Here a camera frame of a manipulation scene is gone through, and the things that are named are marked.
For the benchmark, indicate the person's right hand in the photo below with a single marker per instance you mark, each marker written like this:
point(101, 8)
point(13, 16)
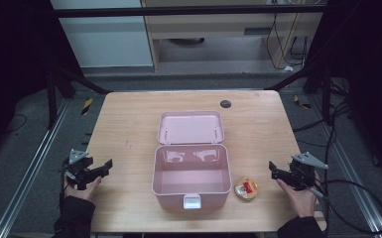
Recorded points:
point(299, 200)

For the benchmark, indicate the light wooden desk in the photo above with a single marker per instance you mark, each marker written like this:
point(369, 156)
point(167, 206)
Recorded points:
point(211, 26)

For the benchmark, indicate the dark round table grommet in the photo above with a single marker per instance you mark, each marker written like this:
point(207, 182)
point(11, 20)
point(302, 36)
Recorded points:
point(225, 104)

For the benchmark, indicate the round yellow snack packet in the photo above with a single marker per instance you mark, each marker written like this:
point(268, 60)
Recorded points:
point(246, 189)

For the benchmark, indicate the yellow black striped tape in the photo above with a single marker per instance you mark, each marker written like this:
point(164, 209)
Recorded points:
point(301, 103)
point(86, 106)

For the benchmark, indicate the white cabinet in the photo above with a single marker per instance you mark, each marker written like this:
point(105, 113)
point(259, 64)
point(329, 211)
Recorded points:
point(105, 39)

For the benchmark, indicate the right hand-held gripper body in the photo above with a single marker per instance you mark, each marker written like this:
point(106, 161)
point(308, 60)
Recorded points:
point(302, 172)

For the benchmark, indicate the white plug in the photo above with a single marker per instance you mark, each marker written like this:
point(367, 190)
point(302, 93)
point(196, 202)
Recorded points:
point(288, 68)

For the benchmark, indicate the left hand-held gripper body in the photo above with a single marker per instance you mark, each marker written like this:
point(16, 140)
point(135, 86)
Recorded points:
point(78, 167)

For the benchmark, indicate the black metal stand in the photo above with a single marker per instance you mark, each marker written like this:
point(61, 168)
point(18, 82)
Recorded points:
point(317, 82)
point(63, 82)

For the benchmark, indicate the aluminium floor rail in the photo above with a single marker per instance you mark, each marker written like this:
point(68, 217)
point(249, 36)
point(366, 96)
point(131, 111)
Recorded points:
point(350, 172)
point(29, 168)

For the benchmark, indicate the person's left hand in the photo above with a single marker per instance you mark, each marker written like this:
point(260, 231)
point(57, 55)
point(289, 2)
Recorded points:
point(84, 191)

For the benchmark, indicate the pink plastic storage box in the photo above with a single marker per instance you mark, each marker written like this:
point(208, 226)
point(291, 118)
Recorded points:
point(191, 180)

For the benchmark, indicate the black horizontal frame bar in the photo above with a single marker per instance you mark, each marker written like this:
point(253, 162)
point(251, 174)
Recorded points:
point(178, 11)

